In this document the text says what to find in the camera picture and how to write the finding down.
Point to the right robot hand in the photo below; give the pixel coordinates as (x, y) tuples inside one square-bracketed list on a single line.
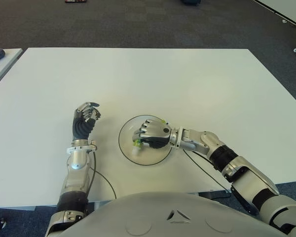
[(155, 133)]

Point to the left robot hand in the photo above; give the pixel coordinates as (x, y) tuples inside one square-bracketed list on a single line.
[(82, 128)]

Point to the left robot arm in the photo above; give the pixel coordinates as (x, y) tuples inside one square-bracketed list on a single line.
[(76, 160)]

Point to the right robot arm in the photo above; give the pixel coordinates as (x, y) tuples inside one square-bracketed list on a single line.
[(204, 142)]

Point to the white plate black rim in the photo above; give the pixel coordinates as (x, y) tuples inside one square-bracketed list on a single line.
[(148, 158)]

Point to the silver robot torso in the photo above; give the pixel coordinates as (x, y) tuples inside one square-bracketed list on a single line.
[(150, 214)]

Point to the white side table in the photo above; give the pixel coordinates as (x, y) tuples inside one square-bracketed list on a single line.
[(5, 65)]

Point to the flat black floor item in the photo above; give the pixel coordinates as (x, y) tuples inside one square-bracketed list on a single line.
[(75, 1)]

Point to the dark bulky floor item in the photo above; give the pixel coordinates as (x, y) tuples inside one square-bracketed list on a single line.
[(191, 1)]

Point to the white background table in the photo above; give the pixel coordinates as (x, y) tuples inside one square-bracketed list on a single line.
[(286, 7)]

